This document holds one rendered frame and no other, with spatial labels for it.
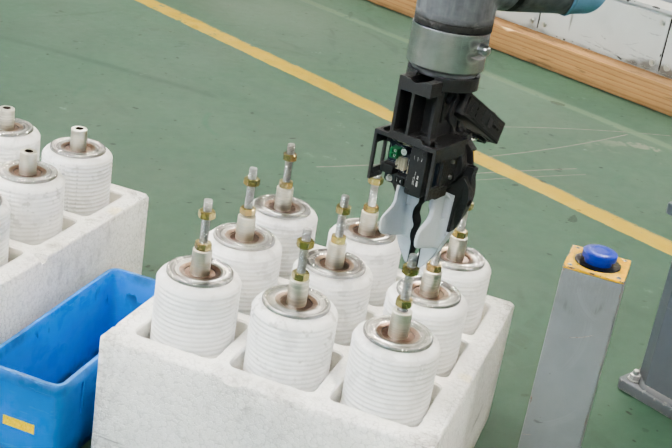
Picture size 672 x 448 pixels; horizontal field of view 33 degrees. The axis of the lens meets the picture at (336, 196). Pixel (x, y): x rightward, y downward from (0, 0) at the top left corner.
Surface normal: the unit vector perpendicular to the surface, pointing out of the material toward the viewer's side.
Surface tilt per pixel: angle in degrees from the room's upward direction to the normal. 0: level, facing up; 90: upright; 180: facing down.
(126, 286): 88
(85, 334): 88
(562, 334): 90
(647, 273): 0
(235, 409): 90
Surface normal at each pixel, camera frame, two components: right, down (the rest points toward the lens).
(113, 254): 0.92, 0.26
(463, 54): 0.25, 0.39
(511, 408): 0.15, -0.92
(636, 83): -0.74, 0.15
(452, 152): 0.80, 0.33
